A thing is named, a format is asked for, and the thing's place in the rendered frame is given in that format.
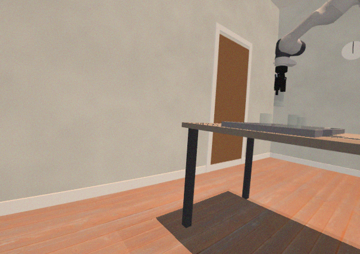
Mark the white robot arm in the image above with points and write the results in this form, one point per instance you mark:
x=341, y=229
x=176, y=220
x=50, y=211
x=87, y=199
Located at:
x=290, y=43

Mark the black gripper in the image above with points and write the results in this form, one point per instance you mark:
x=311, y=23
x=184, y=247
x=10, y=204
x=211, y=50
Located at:
x=280, y=80

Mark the grey cylinder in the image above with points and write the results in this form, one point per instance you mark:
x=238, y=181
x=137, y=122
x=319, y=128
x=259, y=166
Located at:
x=294, y=121
x=281, y=100
x=304, y=121
x=265, y=119

